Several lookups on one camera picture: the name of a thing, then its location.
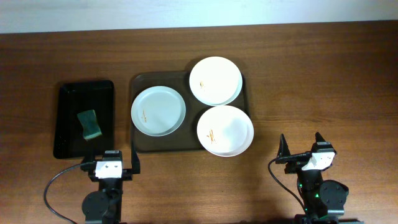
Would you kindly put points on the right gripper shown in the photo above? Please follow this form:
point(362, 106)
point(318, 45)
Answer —
point(296, 163)

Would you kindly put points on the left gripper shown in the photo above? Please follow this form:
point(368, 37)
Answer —
point(127, 173)

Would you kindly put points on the green yellow sponge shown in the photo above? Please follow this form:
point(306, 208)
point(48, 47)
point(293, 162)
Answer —
point(89, 123)

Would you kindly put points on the white plate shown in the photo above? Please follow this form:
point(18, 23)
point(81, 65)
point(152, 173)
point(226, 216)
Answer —
point(225, 131)
point(215, 81)
point(158, 111)

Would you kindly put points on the white plate top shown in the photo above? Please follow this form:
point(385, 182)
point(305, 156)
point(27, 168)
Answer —
point(215, 81)

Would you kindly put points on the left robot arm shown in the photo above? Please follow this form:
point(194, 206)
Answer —
point(105, 204)

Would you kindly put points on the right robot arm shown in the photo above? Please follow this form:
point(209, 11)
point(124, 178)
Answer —
point(322, 200)

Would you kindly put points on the black plastic tray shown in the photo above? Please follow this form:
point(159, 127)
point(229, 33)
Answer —
point(74, 98)

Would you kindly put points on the brown serving tray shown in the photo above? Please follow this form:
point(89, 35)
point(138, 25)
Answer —
point(185, 137)

